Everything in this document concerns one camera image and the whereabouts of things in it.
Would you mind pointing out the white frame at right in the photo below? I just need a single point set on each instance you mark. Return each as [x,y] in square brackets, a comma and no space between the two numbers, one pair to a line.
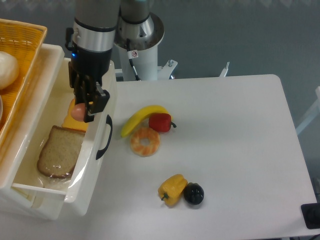
[312,112]

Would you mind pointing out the yellow wicker basket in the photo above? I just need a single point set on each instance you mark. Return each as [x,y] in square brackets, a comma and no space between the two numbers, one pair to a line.
[23,41]

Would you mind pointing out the white drawer cabinet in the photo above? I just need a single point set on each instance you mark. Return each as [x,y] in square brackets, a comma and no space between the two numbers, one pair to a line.
[23,125]

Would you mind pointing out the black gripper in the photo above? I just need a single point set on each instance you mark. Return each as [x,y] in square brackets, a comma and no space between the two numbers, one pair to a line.
[89,66]

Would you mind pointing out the white round bun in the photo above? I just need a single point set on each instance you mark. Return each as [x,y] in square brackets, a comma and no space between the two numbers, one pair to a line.
[9,69]

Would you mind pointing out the brown egg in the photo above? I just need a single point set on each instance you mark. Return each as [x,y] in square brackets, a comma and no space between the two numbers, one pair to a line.
[78,112]

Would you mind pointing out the brown bread slice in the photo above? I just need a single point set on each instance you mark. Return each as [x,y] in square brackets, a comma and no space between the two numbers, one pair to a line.
[60,153]

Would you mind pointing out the yellow banana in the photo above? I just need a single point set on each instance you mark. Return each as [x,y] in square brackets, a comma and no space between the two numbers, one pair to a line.
[140,116]

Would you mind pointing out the white bracket behind table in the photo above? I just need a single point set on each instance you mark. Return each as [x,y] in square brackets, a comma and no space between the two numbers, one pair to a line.
[225,70]

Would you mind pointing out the orange toast slice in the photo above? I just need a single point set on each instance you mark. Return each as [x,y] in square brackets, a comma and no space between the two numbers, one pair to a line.
[70,123]

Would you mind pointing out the black round fruit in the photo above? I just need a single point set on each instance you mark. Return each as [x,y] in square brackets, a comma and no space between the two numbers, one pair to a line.
[193,194]

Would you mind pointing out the yellow bell pepper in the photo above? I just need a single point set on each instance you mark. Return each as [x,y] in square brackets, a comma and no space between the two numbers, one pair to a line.
[170,191]

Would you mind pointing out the black device at edge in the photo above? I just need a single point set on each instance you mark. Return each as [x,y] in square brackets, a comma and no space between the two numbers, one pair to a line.
[311,215]

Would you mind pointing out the white open drawer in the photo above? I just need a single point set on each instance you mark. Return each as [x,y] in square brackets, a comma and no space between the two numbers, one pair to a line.
[70,196]

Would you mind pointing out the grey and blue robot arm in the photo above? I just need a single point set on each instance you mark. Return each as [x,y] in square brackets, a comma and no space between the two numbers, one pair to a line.
[100,25]

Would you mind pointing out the orange glazed donut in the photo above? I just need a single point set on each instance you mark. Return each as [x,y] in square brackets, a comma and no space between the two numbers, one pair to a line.
[145,142]

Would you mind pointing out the red bell pepper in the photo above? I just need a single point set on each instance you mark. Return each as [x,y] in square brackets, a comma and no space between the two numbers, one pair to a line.
[161,122]

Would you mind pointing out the black drawer handle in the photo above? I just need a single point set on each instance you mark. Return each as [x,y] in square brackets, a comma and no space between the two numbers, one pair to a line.
[106,137]

